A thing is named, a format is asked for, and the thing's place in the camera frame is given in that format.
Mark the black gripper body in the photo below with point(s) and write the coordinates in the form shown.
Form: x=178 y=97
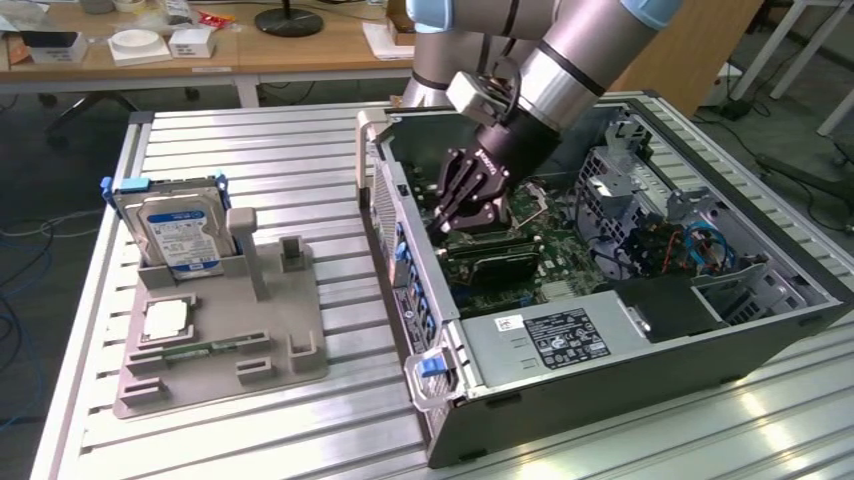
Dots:
x=521 y=150

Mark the low profile graphics card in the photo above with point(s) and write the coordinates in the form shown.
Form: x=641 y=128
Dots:
x=508 y=267

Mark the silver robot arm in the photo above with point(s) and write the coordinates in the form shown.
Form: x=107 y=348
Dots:
x=574 y=65

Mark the metal socket cover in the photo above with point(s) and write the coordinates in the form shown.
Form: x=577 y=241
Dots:
x=537 y=205

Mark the black padlock loop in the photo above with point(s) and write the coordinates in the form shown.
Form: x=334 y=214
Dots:
x=402 y=190

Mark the green motherboard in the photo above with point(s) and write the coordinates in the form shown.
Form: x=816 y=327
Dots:
x=561 y=260

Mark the metal drive cage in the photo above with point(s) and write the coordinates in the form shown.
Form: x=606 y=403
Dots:
x=614 y=200

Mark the grey power supply unit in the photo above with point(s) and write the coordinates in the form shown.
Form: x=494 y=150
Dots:
x=508 y=350

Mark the white paper stack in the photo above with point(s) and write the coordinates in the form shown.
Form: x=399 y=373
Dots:
x=387 y=45

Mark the wooden cabinet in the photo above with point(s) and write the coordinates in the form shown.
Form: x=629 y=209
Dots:
x=694 y=75

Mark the blue case latch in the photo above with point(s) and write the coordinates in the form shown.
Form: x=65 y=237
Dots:
x=429 y=365

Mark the brown cardboard box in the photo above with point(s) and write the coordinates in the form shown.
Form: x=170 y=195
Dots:
x=399 y=17

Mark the black plastic cover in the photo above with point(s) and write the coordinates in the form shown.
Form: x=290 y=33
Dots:
x=668 y=310

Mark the black floor device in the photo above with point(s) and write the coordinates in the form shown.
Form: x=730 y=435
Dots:
x=734 y=110

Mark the wooden office desk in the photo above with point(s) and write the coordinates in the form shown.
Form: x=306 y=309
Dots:
x=74 y=22
x=267 y=55

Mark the open black PC case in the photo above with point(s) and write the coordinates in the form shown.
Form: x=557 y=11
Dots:
x=601 y=400

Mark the black lamp base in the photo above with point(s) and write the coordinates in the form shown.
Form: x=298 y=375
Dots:
x=289 y=25

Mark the metal disk bay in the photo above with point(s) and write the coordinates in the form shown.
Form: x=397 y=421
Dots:
x=754 y=295

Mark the hard disk in blue caddy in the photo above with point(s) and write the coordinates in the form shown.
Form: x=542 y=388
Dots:
x=177 y=235

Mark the black stand leg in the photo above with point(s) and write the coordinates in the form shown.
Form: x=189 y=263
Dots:
x=808 y=172

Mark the grey parts rack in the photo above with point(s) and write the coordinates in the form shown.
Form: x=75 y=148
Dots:
x=221 y=320

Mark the white labelled box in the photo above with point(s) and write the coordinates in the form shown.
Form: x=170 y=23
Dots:
x=190 y=45

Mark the red packet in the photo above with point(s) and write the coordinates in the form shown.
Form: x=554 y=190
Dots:
x=217 y=21

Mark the green RAM stick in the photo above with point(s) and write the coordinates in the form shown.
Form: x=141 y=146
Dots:
x=197 y=348

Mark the silver CPU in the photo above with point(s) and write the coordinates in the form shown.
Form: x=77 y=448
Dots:
x=167 y=320

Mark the grey packet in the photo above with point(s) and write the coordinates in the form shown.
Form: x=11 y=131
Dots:
x=179 y=12

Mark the grey cup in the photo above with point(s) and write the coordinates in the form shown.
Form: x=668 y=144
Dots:
x=98 y=6

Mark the white box with black top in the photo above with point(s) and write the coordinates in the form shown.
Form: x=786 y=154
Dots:
x=61 y=52

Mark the brown flat package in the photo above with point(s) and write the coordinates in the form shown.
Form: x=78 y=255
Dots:
x=14 y=52

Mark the white paper pile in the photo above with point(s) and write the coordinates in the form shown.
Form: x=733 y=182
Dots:
x=21 y=20

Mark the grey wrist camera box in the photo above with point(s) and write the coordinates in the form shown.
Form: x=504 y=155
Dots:
x=470 y=95

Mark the white table frame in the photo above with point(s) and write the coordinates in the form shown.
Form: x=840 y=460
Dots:
x=761 y=60

